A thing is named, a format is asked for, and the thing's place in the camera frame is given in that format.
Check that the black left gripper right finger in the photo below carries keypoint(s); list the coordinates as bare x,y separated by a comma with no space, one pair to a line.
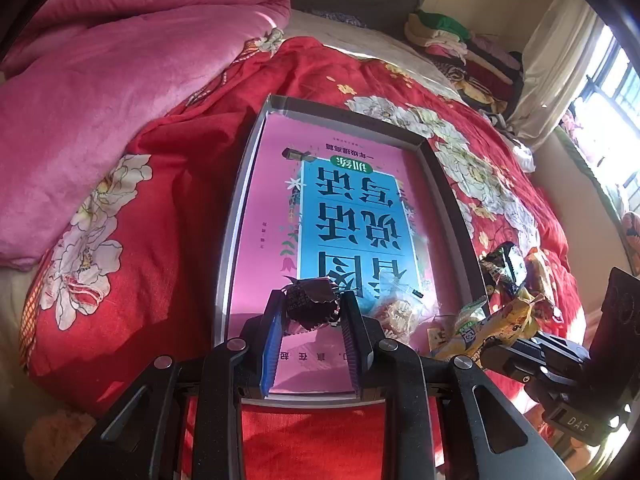
482,435

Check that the yellow rice cracker packet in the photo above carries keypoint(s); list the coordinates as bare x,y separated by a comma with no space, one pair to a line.
498,319

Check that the white crumpled cloth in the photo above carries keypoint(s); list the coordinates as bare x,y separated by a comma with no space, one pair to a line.
522,154

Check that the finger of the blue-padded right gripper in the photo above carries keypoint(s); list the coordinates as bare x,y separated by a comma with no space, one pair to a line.
522,361

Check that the dark chocolate snack packet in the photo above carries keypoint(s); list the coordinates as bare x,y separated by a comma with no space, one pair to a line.
310,303

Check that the red floral bedspread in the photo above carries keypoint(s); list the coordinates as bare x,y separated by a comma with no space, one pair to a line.
133,275

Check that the grey tray with pink book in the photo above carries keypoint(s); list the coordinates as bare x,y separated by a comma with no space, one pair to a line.
324,192

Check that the pink quilt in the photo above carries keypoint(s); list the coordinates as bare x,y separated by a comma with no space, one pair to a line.
83,78

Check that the pile of folded clothes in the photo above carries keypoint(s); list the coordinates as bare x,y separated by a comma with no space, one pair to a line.
486,76

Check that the window with bars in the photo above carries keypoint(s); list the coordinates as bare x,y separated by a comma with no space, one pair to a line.
606,112

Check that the blue snack packet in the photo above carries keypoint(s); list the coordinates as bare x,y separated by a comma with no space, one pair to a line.
504,270

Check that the orange patterned cushion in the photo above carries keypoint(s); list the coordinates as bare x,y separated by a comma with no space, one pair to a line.
631,227

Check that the cream curtain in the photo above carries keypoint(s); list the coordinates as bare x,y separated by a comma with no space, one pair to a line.
555,60

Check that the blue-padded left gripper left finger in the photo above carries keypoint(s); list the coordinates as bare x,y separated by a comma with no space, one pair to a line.
139,437

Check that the clear bag nut cookie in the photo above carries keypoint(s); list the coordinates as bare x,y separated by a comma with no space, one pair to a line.
405,312

